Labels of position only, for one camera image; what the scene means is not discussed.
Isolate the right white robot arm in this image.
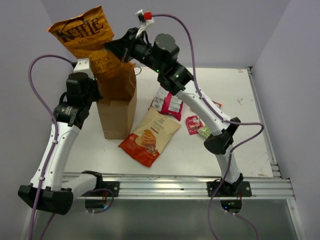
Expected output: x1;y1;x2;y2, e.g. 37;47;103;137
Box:
103;27;243;197

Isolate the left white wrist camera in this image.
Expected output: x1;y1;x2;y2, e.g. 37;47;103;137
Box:
73;58;92;75

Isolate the colourful fruit candy packet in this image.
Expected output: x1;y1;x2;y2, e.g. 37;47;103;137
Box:
212;100;222;109

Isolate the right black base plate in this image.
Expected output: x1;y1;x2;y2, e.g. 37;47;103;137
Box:
206;179;253;198

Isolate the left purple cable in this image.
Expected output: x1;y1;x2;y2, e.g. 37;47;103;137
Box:
27;54;77;240

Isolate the pink silver chips bag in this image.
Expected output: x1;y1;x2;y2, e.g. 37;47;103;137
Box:
150;87;184;121

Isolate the orange Kettle chips bag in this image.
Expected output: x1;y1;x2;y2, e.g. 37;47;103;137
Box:
47;6;135;75

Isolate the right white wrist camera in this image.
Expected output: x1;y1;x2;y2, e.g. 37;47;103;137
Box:
135;9;155;38

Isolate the small pink candy packet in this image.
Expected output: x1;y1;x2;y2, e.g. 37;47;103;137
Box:
185;115;204;135

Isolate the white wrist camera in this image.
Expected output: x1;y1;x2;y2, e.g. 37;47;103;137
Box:
73;58;92;75
135;9;155;38

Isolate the brown paper bag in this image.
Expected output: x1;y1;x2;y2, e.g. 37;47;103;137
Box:
96;63;137;140

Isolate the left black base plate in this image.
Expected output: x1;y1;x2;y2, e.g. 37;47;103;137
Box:
81;181;120;198

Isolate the small green candy packet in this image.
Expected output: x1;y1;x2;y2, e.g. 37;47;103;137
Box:
197;124;212;139

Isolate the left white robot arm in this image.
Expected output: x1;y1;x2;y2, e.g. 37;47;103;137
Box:
18;72;104;215

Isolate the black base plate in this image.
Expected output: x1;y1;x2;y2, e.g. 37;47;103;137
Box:
81;181;120;198
206;179;253;198

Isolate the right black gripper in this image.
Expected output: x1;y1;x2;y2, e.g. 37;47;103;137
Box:
103;27;163;75

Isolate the aluminium extrusion rail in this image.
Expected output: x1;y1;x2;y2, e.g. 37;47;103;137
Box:
62;172;296;201

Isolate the cassava chips bag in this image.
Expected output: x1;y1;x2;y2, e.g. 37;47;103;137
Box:
118;107;181;167

